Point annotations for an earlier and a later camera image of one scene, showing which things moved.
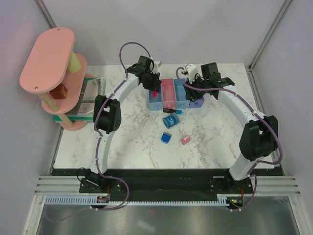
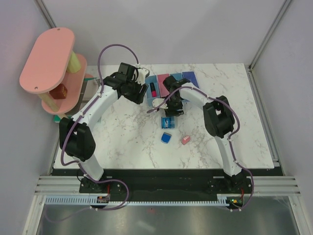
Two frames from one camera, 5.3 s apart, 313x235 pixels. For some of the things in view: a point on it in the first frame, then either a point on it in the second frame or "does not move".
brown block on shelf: x=59 y=92 does not move
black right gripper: x=191 y=95 to x=170 y=111
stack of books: x=93 y=87 does not move
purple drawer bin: x=197 y=103 to x=190 y=76
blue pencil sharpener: x=166 y=137 does not move
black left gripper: x=155 y=85 to x=138 y=98
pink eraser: x=186 y=140 does not move
